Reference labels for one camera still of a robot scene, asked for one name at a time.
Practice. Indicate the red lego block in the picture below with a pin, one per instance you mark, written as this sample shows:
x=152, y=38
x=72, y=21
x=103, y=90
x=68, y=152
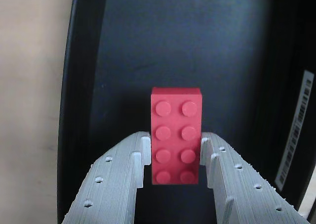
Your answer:
x=176, y=135

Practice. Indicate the white barcode label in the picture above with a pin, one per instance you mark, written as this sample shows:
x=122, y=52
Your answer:
x=296, y=130

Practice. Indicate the black bin box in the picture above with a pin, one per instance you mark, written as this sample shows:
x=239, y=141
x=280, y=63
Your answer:
x=172, y=36

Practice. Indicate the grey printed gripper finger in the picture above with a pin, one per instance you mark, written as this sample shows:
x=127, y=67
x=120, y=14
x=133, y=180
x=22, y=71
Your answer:
x=113, y=184
x=247, y=196

